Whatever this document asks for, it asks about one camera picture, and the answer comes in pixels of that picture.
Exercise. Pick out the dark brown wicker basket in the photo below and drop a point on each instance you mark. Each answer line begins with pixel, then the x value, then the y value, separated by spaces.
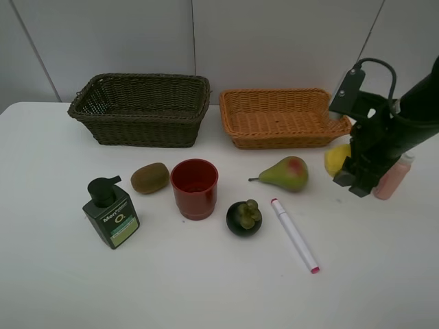
pixel 143 110

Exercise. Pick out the brown kiwi fruit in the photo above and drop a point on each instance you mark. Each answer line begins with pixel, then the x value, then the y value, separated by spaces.
pixel 150 178

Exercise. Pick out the dark purple mangosteen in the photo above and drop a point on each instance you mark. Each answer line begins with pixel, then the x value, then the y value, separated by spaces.
pixel 244 218

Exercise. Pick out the yellow lemon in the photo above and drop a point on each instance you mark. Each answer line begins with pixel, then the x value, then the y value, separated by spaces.
pixel 335 157

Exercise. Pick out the dark green pump bottle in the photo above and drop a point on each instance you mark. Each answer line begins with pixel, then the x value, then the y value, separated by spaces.
pixel 111 211

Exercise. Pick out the green red pear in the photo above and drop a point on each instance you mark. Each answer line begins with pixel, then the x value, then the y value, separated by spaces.
pixel 290 174

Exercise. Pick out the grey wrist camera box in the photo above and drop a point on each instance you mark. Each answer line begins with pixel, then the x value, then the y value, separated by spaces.
pixel 345 96

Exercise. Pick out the white pink marker pen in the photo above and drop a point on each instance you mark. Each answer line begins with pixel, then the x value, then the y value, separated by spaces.
pixel 295 237

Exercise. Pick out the red plastic cup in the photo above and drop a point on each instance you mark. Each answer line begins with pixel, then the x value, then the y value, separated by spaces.
pixel 194 182

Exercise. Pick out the orange wicker basket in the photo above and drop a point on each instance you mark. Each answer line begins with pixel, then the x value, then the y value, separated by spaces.
pixel 282 118

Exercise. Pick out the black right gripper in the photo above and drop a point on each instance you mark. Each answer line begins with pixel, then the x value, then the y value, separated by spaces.
pixel 378 140

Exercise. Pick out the pink bottle white cap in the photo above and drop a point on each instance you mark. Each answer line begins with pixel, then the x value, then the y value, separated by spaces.
pixel 394 176

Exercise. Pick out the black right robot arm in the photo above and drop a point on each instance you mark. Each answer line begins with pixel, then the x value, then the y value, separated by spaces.
pixel 417 108

